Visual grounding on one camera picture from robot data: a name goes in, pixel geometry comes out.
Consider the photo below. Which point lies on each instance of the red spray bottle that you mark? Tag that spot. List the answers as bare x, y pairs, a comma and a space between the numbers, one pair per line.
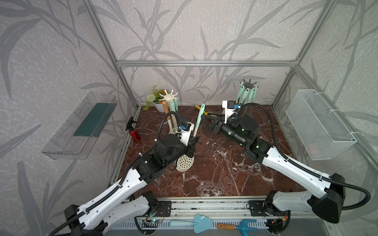
132, 131

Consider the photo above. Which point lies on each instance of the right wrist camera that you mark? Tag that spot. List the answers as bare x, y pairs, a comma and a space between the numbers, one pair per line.
229, 109

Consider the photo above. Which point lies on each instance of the potted artificial plant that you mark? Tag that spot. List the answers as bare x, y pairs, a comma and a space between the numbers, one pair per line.
155, 97

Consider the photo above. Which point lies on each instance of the grey skimmer green handle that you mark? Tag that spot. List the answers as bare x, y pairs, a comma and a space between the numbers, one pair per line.
244, 95
241, 90

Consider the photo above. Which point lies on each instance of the white wire mesh basket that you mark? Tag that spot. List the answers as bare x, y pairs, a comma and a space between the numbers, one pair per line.
322, 132

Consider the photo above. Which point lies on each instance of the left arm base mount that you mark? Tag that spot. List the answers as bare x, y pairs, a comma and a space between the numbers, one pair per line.
161, 209

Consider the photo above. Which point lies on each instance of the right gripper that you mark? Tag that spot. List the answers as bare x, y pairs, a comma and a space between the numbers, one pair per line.
218, 125

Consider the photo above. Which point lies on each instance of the dark grey utensil rack stand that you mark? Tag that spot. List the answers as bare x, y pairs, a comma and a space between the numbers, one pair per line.
250, 85

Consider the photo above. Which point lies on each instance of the cream utensil rack stand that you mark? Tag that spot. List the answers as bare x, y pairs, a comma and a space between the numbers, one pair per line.
168, 97

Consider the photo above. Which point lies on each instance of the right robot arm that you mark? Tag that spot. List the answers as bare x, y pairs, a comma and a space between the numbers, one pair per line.
322, 198

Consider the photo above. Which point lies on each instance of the small cream skimmer green handle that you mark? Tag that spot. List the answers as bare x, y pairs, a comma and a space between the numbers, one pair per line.
173, 108

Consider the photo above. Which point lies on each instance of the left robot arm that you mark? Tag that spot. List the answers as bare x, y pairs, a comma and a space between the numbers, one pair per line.
108, 209

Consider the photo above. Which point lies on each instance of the yellow toy shovel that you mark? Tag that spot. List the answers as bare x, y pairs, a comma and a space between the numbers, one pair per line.
198, 107

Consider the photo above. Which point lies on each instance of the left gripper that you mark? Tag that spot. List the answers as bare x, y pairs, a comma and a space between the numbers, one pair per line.
190, 146

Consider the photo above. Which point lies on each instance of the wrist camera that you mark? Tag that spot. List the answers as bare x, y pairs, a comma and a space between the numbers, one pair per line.
229, 109
184, 132

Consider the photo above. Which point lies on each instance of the light blue garden trowel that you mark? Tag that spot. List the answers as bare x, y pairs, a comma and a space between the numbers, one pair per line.
200, 223

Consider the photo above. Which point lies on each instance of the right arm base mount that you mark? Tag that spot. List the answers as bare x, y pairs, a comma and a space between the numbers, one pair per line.
257, 208

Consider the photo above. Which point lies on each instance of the blue garden fork wooden handle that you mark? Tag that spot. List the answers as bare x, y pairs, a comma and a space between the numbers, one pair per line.
243, 227

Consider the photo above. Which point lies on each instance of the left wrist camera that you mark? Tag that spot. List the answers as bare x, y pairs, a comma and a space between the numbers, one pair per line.
184, 132

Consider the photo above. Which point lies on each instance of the clear plastic wall shelf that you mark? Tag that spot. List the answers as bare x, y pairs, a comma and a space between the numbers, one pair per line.
80, 132

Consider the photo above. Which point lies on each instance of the cream slotted spatula wooden handle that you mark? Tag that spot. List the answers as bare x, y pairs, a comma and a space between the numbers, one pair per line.
166, 110

